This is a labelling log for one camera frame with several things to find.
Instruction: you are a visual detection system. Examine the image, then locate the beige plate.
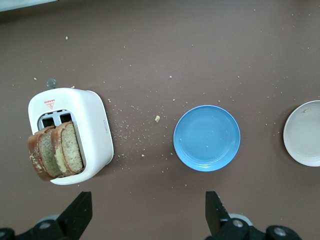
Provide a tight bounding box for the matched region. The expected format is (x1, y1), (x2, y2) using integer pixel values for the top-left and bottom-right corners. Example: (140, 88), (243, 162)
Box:
(282, 100), (320, 168)

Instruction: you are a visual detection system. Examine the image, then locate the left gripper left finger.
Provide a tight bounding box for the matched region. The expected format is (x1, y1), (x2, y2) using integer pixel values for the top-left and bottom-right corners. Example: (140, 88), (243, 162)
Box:
(56, 191), (93, 240)

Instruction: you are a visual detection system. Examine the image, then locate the brown table cover sheet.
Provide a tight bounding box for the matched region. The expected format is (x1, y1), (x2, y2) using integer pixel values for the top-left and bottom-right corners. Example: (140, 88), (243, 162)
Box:
(0, 0), (320, 240)

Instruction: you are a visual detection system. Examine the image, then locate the white two-slot toaster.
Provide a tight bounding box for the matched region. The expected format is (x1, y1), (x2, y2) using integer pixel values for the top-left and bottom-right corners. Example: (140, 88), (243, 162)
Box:
(27, 87), (115, 186)

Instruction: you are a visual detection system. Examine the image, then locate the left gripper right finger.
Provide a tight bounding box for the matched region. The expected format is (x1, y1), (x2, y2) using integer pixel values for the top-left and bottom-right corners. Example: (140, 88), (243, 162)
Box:
(205, 191), (230, 237)

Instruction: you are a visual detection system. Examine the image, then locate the blue plate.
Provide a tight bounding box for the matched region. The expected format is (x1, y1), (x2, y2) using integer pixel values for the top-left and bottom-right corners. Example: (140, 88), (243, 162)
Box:
(173, 104), (242, 173)

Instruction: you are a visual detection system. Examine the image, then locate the brown bread slice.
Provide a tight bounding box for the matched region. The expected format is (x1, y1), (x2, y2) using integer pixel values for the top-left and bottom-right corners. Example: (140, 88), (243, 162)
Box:
(27, 125), (63, 182)
(50, 120), (85, 177)

